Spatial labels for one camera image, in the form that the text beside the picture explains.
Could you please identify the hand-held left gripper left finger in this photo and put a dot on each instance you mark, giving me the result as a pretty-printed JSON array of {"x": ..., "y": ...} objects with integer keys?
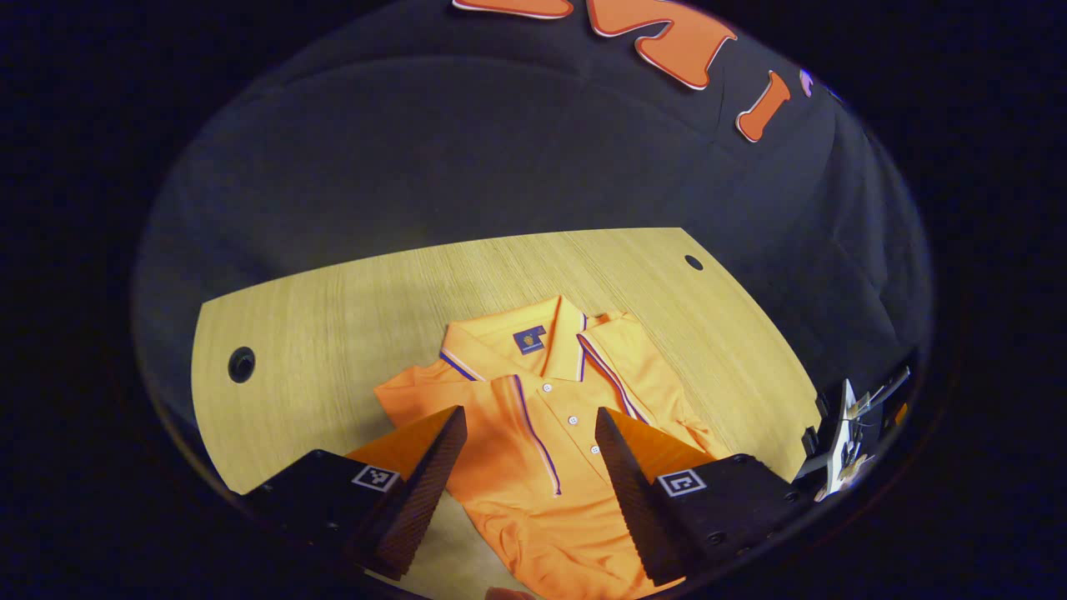
[{"x": 425, "y": 492}]

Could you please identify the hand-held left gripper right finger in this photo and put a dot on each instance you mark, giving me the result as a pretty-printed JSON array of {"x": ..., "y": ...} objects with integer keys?
[{"x": 638, "y": 500}]

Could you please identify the orange polo T-shirt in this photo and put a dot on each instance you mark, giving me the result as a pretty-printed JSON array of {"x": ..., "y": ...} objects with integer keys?
[{"x": 500, "y": 450}]

